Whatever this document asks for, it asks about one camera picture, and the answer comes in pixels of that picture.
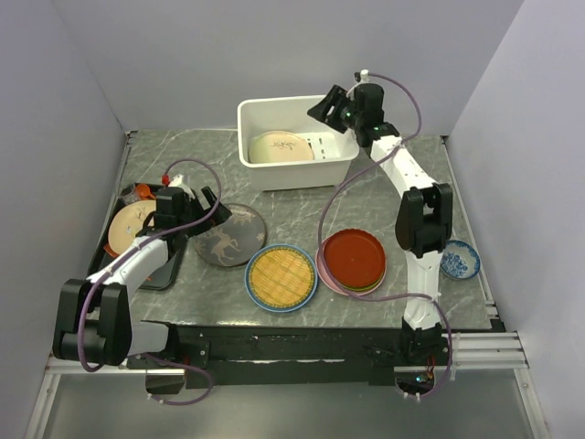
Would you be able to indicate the green plate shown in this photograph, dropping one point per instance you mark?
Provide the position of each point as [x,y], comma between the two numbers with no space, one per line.
[366,288]

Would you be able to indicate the cream plate with branch motif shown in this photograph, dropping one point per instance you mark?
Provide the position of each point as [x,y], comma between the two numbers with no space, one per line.
[279,147]

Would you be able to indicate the dark plate with deer motif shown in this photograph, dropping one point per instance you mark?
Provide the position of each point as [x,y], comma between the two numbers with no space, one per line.
[235,241]

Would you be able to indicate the aluminium frame rail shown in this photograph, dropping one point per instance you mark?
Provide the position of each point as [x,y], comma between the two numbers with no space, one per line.
[496,348]

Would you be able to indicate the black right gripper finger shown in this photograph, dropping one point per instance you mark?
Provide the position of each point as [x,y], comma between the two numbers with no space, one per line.
[335,103]
[317,113]

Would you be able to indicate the blue plate with bamboo mat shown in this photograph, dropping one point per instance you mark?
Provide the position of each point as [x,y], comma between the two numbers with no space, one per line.
[281,278]

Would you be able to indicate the orange measuring scoop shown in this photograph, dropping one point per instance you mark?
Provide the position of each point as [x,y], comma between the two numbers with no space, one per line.
[144,192]

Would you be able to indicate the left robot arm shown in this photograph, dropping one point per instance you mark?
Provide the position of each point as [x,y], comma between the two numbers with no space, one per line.
[94,324]

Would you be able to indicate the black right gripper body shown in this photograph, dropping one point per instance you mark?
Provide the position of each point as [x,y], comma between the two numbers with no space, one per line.
[356,118]

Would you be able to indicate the red round plate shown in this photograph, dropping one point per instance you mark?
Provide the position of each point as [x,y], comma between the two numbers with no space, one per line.
[354,257]

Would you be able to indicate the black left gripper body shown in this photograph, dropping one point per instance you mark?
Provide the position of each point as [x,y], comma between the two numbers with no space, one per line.
[193,214]

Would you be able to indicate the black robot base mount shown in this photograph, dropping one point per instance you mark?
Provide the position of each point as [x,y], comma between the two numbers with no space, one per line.
[296,355]

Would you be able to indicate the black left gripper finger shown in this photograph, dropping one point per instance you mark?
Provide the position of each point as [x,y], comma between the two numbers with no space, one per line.
[218,218]
[211,198]

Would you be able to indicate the white plastic bin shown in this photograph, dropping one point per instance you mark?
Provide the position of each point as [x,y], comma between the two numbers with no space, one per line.
[333,152]

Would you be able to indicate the blue white patterned bowl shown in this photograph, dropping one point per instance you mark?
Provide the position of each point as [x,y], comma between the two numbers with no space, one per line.
[460,260]

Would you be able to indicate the clear glass cup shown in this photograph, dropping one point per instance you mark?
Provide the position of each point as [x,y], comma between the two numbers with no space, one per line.
[129,195]

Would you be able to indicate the beige plate with bird motif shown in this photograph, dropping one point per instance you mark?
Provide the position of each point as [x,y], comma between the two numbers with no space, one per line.
[126,223]

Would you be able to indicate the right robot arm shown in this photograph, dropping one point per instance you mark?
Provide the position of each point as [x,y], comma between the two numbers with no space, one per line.
[424,222]

